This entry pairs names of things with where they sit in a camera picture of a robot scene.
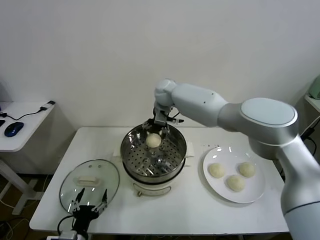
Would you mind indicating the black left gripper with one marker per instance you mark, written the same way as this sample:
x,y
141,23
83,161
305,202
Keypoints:
x,y
85,215

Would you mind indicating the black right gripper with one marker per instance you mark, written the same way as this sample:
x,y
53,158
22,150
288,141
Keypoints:
x,y
151,121

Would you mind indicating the white steamed baozi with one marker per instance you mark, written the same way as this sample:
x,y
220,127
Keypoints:
x,y
217,170
235,183
153,140
247,169

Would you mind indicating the round glass lid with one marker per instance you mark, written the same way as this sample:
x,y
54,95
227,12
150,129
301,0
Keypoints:
x,y
100,170

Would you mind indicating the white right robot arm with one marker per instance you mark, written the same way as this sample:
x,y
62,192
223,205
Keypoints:
x,y
200,105

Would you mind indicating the stainless steel steamer basket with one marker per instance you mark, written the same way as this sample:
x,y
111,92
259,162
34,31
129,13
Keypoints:
x,y
172,152

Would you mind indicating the white electric cooker pot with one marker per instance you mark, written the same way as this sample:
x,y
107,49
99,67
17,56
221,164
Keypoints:
x,y
150,187

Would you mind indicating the white round plate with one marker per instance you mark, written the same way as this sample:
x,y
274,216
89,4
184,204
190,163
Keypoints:
x,y
220,155

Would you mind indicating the white side desk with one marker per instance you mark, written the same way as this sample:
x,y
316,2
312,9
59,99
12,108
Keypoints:
x,y
27,130

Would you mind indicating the blue computer mouse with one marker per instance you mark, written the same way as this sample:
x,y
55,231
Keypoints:
x,y
13,129

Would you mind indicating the black flat device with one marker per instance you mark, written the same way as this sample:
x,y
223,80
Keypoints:
x,y
2,123

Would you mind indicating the white side shelf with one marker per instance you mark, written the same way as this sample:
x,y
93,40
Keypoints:
x,y
313,102

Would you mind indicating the pale green appliance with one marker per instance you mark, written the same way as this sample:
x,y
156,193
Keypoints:
x,y
316,87

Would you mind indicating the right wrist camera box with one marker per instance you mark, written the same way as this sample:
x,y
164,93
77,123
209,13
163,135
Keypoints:
x,y
160,117

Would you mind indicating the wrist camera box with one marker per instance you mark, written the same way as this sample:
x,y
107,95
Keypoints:
x,y
160,117
68,235

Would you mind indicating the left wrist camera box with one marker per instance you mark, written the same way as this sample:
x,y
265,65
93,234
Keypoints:
x,y
68,235

